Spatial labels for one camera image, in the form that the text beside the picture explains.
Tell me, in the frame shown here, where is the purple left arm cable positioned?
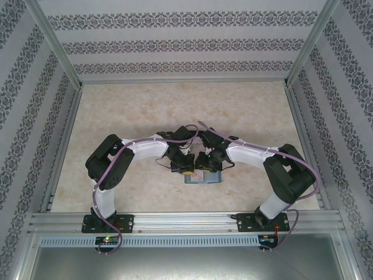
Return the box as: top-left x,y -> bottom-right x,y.
92,124 -> 200,256

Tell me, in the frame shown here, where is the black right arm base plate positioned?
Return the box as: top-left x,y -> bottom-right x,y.
231,212 -> 289,233

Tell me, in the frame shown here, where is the grey slotted cable duct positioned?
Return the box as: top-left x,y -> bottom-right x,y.
39,234 -> 260,249

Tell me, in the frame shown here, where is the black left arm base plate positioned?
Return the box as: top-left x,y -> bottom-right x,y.
81,214 -> 135,234

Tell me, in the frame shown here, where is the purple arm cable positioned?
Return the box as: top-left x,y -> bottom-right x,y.
198,120 -> 321,254
92,124 -> 200,256

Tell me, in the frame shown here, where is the aluminium frame post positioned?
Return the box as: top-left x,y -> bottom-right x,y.
283,0 -> 342,88
27,0 -> 85,90

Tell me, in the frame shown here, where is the aluminium mounting rail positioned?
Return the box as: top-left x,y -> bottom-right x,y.
27,212 -> 342,234

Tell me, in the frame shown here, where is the grey sheet metal panel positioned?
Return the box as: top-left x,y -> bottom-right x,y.
16,246 -> 358,280

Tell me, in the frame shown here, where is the teal leather card holder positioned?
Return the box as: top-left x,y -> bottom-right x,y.
183,170 -> 223,185

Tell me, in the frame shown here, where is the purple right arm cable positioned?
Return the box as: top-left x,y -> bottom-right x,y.
198,120 -> 321,254

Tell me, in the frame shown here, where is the aluminium side rail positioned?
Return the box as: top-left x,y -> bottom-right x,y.
284,85 -> 332,210
40,86 -> 85,213

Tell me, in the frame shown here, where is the small circuit board green light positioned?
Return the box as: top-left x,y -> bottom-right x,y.
95,236 -> 119,245

